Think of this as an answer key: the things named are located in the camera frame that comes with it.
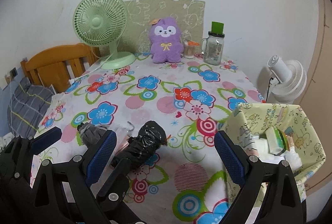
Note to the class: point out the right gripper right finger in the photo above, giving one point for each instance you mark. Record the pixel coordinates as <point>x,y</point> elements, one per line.
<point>281,203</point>

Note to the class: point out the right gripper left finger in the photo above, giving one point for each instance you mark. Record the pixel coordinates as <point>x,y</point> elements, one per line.
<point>62,192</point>

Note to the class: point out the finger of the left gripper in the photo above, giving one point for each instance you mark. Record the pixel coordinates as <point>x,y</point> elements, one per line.
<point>116,185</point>
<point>45,140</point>

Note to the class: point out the grey drawstring pouch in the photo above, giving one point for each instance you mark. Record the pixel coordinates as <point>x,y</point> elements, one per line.
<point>90,134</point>

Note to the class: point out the black plastic bag bundle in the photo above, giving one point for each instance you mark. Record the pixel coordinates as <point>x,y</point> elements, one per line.
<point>141,148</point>

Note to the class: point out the green tissue pack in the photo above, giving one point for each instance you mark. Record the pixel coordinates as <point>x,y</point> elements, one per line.
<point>279,142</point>

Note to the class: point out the white bed sheet bundle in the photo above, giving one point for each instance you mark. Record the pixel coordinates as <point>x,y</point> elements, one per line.
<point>5,140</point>

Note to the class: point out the grey plaid pillow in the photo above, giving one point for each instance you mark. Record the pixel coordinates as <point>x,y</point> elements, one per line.
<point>27,107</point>

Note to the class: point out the yellow patterned storage box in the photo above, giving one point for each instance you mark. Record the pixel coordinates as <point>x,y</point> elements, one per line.
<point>252,119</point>

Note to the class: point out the beige door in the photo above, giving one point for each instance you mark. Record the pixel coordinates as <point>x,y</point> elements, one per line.
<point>316,98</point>

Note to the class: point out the floral tablecloth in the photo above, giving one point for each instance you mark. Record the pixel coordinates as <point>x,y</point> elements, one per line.
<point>183,182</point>

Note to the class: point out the white standing fan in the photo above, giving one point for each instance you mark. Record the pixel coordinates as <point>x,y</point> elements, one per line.
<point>288,80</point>

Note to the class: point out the green desk fan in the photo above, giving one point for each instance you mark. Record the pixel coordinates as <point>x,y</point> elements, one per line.
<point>99,23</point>

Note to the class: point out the purple plush toy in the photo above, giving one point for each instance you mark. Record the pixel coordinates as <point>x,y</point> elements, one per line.
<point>165,37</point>

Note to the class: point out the toothpick jar orange lid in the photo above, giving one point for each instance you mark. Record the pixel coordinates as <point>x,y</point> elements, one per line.
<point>189,48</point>

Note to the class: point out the glass jar green lid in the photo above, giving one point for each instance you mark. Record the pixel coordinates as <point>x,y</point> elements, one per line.
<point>212,46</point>

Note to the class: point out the green patterned wall mat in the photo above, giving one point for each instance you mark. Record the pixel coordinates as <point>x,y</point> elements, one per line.
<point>189,15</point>

